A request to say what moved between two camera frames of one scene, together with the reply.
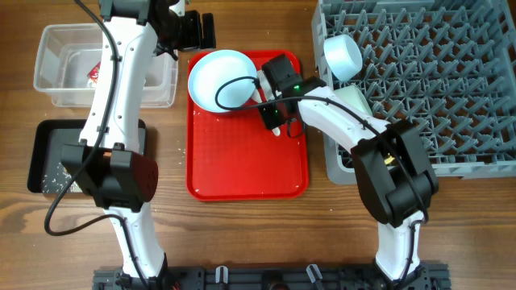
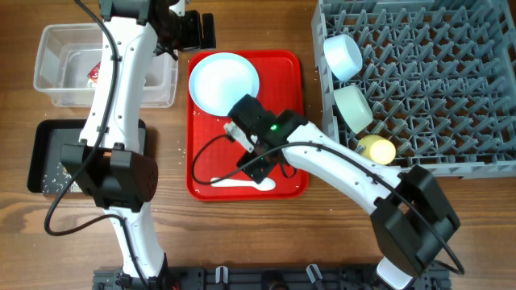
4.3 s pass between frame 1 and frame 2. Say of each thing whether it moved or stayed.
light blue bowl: stayed
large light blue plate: stayed
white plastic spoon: moved
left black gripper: stayed
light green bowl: stayed
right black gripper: moved
